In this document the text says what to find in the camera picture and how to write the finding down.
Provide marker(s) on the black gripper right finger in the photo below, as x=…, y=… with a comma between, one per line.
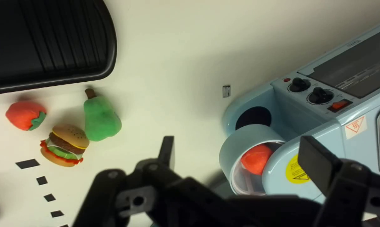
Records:
x=352, y=189

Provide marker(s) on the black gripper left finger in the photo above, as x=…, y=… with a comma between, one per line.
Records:
x=115, y=196

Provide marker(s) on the orange round plushy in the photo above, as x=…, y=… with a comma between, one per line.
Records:
x=256, y=159

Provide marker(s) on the hamburger plushy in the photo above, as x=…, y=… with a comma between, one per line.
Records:
x=65, y=145

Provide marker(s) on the green pear plushy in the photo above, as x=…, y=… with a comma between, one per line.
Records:
x=101, y=120

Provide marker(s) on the light blue toaster oven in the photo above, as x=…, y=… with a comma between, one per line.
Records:
x=335, y=99

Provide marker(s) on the red strawberry plushy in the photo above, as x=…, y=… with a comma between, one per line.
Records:
x=27, y=115

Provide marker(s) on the small grey tag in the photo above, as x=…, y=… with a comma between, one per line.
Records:
x=227, y=91

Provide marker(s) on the black ridged tray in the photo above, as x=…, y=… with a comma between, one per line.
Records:
x=55, y=42

